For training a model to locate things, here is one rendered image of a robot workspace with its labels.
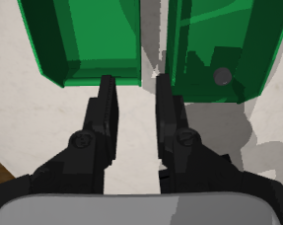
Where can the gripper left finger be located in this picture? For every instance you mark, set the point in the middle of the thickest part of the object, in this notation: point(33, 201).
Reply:
point(73, 170)

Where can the green bin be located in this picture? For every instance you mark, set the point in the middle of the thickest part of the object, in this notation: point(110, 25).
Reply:
point(75, 42)
point(241, 35)

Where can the grey disc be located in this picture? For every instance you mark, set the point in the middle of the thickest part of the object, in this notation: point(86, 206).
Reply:
point(222, 76)

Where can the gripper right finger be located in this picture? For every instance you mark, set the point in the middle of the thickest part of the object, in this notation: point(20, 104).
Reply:
point(195, 167)

